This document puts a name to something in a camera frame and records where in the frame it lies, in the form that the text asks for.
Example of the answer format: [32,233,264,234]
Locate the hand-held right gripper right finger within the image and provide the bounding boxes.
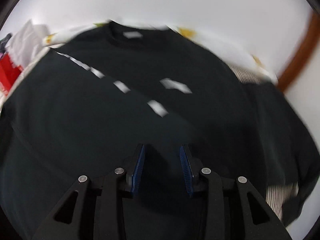
[179,144,293,240]

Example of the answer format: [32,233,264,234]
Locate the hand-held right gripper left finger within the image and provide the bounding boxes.
[32,144,146,240]

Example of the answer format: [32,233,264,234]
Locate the black sweatshirt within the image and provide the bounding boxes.
[0,20,320,240]

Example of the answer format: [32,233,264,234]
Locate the striped beige mattress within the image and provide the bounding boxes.
[0,47,299,220]

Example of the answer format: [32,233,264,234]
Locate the white cloth with yellow print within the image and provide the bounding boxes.
[41,17,279,85]

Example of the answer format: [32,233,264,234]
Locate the red box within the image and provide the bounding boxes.
[0,52,24,93]

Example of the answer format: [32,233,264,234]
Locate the white plastic bag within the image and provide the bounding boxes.
[5,19,50,68]

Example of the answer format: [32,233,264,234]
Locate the dark patterned bag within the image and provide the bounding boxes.
[0,33,13,53]

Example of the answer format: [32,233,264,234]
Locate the brown wooden door frame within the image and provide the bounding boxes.
[277,12,320,92]

